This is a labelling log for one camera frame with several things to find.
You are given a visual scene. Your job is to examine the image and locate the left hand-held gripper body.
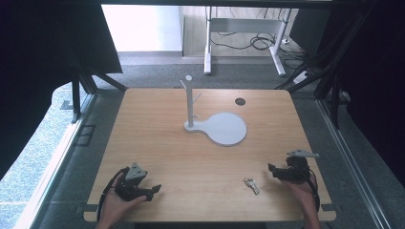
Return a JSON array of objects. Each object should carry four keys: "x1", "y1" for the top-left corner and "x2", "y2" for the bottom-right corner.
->
[{"x1": 114, "y1": 162, "x2": 155, "y2": 202}]

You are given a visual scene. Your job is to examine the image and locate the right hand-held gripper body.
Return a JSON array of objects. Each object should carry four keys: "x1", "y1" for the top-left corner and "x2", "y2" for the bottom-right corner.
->
[{"x1": 272, "y1": 149, "x2": 320, "y2": 184}]

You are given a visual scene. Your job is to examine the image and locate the person's right hand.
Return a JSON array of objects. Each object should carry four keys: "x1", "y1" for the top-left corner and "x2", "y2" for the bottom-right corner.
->
[{"x1": 280, "y1": 177, "x2": 317, "y2": 208}]

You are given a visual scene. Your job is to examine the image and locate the person's left hand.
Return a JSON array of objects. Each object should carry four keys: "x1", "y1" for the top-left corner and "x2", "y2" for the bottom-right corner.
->
[{"x1": 98, "y1": 176, "x2": 148, "y2": 225}]

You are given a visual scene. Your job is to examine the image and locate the silver key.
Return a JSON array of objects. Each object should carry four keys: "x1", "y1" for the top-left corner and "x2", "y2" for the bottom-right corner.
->
[{"x1": 243, "y1": 177, "x2": 261, "y2": 196}]

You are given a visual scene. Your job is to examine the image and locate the white stand with round base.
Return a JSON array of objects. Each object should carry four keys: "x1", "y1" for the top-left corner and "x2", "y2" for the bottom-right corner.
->
[{"x1": 179, "y1": 74, "x2": 248, "y2": 148}]

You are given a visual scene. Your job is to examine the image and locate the white power strip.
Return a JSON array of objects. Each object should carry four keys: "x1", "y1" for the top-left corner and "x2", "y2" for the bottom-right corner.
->
[{"x1": 291, "y1": 70, "x2": 312, "y2": 85}]

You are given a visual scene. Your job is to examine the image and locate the black metal stand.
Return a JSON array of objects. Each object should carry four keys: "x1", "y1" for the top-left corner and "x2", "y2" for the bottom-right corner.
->
[
  {"x1": 274, "y1": 9, "x2": 378, "y2": 130},
  {"x1": 70, "y1": 58, "x2": 129, "y2": 124}
]

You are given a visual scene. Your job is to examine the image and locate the black curtain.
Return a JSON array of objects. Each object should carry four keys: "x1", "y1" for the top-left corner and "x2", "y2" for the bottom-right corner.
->
[
  {"x1": 0, "y1": 0, "x2": 124, "y2": 180},
  {"x1": 288, "y1": 0, "x2": 405, "y2": 189}
]

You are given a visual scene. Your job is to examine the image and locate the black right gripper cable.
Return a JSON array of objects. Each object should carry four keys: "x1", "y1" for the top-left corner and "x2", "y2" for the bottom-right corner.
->
[{"x1": 300, "y1": 165, "x2": 321, "y2": 214}]

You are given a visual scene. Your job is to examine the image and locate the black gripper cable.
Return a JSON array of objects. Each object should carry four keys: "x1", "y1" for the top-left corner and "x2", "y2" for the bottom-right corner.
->
[
  {"x1": 300, "y1": 165, "x2": 321, "y2": 214},
  {"x1": 96, "y1": 167, "x2": 128, "y2": 222}
]

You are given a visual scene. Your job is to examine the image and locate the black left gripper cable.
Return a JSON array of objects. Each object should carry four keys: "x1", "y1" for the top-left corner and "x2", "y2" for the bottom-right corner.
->
[{"x1": 96, "y1": 167, "x2": 128, "y2": 222}]

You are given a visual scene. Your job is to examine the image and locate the black floor cables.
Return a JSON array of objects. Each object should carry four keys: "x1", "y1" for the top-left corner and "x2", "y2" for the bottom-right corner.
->
[{"x1": 209, "y1": 8, "x2": 309, "y2": 71}]

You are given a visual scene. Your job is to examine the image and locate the white desk frame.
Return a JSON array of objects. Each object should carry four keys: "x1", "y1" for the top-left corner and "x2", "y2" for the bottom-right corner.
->
[{"x1": 202, "y1": 5, "x2": 293, "y2": 77}]

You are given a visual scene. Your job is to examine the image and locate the white wall panel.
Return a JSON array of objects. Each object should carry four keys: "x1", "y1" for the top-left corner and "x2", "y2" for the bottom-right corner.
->
[{"x1": 100, "y1": 4, "x2": 184, "y2": 53}]

